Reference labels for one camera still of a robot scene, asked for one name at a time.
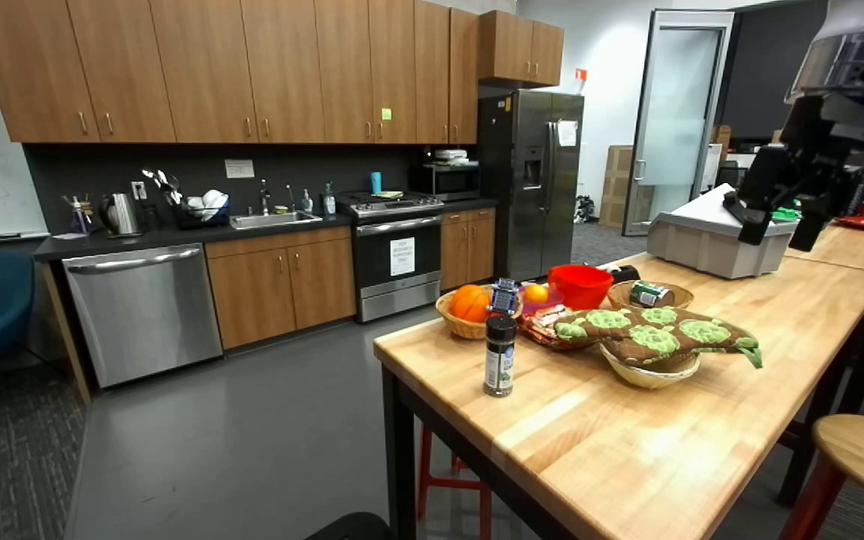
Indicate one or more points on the black microwave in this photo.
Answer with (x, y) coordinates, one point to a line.
(446, 182)

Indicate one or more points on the dish rack with dishes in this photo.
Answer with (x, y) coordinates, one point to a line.
(191, 210)

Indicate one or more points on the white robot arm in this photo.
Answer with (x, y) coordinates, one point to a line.
(836, 71)

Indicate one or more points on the orange noodle packet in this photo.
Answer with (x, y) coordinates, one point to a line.
(543, 324)

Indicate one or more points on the round wooden stool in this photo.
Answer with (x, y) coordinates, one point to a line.
(842, 456)

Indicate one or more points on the upper wooden cabinets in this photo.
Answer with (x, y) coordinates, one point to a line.
(260, 71)

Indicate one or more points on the kitchen sink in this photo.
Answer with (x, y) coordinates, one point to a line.
(271, 219)

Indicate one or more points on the stainless dishwasher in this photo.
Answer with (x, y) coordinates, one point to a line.
(146, 310)

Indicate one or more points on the red plastic bowl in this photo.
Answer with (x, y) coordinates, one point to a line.
(579, 286)

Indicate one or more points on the brown wicker basket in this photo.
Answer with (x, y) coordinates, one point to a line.
(620, 295)

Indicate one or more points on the brown green oven mitt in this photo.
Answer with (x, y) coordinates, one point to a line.
(643, 338)

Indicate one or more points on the green can in basket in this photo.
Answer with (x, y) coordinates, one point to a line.
(649, 295)

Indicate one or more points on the white bowl under mitt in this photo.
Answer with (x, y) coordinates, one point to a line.
(651, 378)

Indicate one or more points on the dark spray bottle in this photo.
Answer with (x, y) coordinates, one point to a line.
(501, 338)

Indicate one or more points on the wicker basket with toys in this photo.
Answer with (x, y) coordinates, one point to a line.
(454, 324)

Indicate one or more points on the black tape dispenser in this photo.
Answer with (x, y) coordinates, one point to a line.
(626, 274)

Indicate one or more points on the grey plastic bin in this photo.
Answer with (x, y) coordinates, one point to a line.
(702, 236)

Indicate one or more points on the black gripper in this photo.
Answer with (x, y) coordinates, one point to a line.
(804, 172)

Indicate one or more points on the blue cup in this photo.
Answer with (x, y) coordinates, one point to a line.
(376, 182)

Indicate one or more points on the lower wooden cabinet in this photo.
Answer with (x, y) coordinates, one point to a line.
(280, 284)

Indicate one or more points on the small orange ball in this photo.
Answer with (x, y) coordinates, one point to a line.
(536, 291)

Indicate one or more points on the stainless oven stove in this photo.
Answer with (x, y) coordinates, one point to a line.
(396, 253)

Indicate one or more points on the stainless refrigerator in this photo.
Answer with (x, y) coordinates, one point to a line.
(528, 166)

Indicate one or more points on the red metal stool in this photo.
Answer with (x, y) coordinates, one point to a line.
(427, 480)

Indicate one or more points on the orange basketball toy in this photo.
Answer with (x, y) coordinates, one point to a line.
(472, 305)

